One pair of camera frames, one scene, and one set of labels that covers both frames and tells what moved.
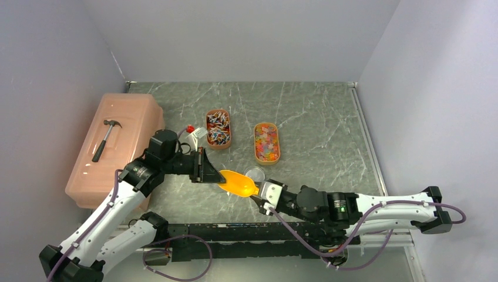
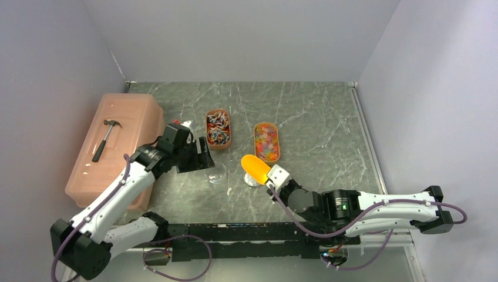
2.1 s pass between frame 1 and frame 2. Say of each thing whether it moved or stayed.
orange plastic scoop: moved
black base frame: stayed
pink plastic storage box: stayed
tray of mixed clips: stayed
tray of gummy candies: stayed
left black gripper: moved
